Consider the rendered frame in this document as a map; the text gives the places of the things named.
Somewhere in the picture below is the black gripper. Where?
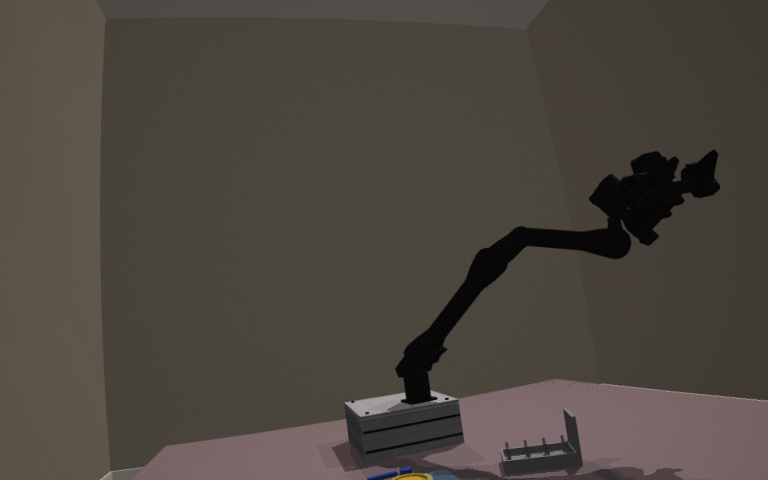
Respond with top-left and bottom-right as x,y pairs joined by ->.
617,150 -> 720,223

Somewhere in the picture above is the yellow round plate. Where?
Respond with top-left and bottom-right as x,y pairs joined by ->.
391,474 -> 431,480

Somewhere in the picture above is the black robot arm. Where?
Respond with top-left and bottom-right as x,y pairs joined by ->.
395,151 -> 667,405

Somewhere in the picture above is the dark grey dish rack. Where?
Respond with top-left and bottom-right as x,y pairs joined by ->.
501,408 -> 583,474

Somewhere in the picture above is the light blue flat mat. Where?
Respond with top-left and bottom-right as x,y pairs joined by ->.
426,469 -> 460,480

